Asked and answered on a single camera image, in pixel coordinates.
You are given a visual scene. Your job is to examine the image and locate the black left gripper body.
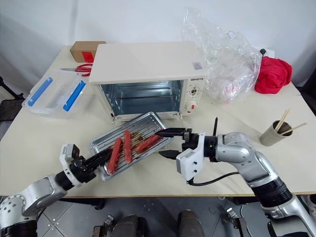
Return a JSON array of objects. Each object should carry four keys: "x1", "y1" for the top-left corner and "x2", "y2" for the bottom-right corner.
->
[{"x1": 70, "y1": 158, "x2": 98, "y2": 184}]

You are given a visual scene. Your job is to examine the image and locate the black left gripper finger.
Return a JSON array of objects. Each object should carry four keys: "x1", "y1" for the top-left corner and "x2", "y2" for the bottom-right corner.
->
[
  {"x1": 84, "y1": 148, "x2": 112, "y2": 166},
  {"x1": 90, "y1": 156, "x2": 115, "y2": 171}
]

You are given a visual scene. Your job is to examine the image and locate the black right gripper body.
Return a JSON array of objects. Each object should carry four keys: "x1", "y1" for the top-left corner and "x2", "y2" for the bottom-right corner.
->
[{"x1": 182, "y1": 127, "x2": 201, "y2": 152}]

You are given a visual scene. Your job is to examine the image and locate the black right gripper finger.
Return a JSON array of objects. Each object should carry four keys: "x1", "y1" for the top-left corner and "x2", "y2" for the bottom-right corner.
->
[
  {"x1": 155, "y1": 127, "x2": 188, "y2": 139},
  {"x1": 158, "y1": 149, "x2": 184, "y2": 159}
]

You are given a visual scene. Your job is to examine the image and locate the silver metal baking tray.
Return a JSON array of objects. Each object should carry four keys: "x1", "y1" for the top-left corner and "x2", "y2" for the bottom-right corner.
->
[{"x1": 88, "y1": 111, "x2": 174, "y2": 182}]

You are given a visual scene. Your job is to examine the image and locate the long red sausage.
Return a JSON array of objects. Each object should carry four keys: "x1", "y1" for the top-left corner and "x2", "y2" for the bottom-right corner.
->
[{"x1": 107, "y1": 137, "x2": 123, "y2": 174}]

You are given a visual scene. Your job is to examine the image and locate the short red sausage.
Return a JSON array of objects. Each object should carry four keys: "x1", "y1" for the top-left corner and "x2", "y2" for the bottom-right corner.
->
[{"x1": 135, "y1": 135, "x2": 164, "y2": 153}]

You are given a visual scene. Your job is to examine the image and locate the straight red sausage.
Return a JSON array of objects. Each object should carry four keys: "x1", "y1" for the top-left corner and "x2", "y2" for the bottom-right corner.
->
[{"x1": 123, "y1": 130, "x2": 133, "y2": 164}]

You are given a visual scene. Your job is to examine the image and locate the oven knob with red mark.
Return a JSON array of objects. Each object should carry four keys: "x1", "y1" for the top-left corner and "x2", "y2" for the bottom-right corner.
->
[{"x1": 185, "y1": 100, "x2": 199, "y2": 114}]

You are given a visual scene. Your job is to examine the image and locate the cream toaster oven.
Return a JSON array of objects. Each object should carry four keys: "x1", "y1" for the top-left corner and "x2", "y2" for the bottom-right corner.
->
[{"x1": 88, "y1": 41, "x2": 207, "y2": 124}]

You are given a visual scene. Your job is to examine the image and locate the dark rounded shape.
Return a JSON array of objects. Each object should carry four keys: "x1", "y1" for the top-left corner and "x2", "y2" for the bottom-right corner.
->
[
  {"x1": 178, "y1": 209, "x2": 202, "y2": 237},
  {"x1": 114, "y1": 214, "x2": 149, "y2": 237}
]

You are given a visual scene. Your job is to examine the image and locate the clear container with blue clips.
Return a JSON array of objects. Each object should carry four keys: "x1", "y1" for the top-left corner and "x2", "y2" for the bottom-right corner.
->
[{"x1": 21, "y1": 70, "x2": 87, "y2": 120}]

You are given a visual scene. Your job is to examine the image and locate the grey paper cup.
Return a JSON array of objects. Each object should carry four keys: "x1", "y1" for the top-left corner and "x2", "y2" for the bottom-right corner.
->
[{"x1": 259, "y1": 119, "x2": 295, "y2": 148}]

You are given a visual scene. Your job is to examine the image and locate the clear plastic bag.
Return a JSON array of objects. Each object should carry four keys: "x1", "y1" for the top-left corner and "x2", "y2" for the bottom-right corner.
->
[{"x1": 182, "y1": 7, "x2": 263, "y2": 103}]

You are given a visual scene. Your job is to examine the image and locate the wooden chopstick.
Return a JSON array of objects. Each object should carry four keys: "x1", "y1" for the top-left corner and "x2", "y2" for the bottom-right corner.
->
[
  {"x1": 281, "y1": 122, "x2": 308, "y2": 135},
  {"x1": 276, "y1": 109, "x2": 290, "y2": 132}
]

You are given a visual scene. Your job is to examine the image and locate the red cloth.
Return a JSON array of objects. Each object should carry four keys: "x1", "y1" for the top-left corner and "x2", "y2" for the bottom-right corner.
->
[{"x1": 254, "y1": 56, "x2": 293, "y2": 95}]

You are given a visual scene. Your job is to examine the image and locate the cardboard box with red tape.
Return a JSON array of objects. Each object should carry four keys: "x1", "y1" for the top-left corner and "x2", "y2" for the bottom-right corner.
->
[{"x1": 70, "y1": 40, "x2": 107, "y2": 63}]

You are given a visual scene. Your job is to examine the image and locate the black tripod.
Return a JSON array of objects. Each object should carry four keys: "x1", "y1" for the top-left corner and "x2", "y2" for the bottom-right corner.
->
[{"x1": 0, "y1": 76, "x2": 26, "y2": 100}]

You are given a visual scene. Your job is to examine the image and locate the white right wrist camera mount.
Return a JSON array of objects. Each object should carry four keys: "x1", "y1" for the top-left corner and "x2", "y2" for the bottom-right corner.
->
[{"x1": 175, "y1": 132, "x2": 206, "y2": 182}]

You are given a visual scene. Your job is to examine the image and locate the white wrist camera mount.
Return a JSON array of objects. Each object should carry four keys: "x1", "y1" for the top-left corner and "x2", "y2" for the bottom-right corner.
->
[
  {"x1": 59, "y1": 144, "x2": 82, "y2": 188},
  {"x1": 175, "y1": 132, "x2": 206, "y2": 182}
]

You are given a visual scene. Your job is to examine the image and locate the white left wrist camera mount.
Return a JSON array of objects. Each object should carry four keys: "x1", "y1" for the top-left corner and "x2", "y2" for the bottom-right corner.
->
[{"x1": 59, "y1": 144, "x2": 82, "y2": 188}]

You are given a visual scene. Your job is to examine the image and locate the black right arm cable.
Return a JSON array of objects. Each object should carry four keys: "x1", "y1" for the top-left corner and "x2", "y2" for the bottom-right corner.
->
[{"x1": 186, "y1": 171, "x2": 244, "y2": 187}]

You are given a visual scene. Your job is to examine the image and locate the red handled scissors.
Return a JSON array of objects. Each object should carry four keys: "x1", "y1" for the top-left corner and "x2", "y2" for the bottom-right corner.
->
[{"x1": 60, "y1": 63, "x2": 94, "y2": 78}]

